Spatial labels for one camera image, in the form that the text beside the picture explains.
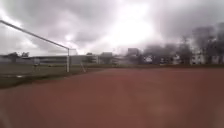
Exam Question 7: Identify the row of pale buildings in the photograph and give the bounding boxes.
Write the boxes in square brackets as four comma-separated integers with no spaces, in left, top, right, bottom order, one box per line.
[86,48,224,66]

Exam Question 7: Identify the red running track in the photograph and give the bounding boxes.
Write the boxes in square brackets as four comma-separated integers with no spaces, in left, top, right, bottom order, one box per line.
[0,67,224,128]

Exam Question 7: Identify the green grass field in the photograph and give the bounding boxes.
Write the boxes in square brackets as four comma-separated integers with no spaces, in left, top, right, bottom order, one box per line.
[0,63,111,90]

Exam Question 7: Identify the row of trees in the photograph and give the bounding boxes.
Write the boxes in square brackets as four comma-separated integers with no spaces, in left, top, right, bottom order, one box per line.
[143,22,224,65]

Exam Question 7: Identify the white goal frame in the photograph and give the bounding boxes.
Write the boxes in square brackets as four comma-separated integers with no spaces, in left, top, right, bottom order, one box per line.
[0,19,88,74]

